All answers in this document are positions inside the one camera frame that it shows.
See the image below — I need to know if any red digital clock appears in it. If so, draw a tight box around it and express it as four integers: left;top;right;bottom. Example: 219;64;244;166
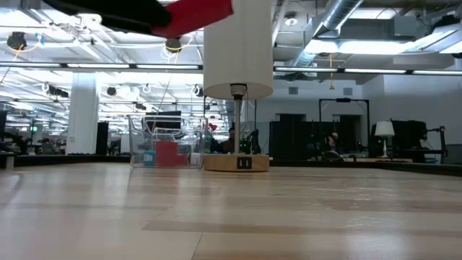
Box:
151;0;235;40

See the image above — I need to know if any white room pillar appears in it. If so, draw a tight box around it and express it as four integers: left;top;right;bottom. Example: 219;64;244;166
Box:
66;77;100;155

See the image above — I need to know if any white table lamp wooden base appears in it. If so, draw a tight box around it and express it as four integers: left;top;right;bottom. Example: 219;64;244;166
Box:
203;0;274;173

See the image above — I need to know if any black tall column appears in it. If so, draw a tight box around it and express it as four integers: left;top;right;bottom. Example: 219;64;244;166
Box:
95;121;110;155

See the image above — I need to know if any clear plastic bin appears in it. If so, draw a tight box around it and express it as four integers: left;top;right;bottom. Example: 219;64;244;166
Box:
127;114;209;170

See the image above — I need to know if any person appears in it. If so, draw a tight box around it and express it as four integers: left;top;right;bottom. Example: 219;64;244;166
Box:
216;126;236;155
326;131;342;152

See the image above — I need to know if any small white background lamp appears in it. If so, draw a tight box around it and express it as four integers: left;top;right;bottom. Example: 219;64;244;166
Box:
374;120;396;157

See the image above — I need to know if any black background rig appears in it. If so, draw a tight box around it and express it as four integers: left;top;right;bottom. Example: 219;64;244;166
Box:
391;120;448;164

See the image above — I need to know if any black ceiling camera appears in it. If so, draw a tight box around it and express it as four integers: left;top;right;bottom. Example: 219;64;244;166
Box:
6;31;27;51
165;35;183;54

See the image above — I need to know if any black aluminium table frame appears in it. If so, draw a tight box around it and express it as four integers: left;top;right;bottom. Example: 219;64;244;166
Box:
0;153;462;178

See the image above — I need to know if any silver ceiling duct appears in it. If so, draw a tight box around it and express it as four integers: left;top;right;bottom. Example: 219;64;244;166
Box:
288;0;364;68

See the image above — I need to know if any black partition wall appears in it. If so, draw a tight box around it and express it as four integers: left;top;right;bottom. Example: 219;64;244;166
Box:
269;120;362;164

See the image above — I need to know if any black gantry frame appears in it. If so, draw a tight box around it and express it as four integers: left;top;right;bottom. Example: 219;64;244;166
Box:
318;97;371;152

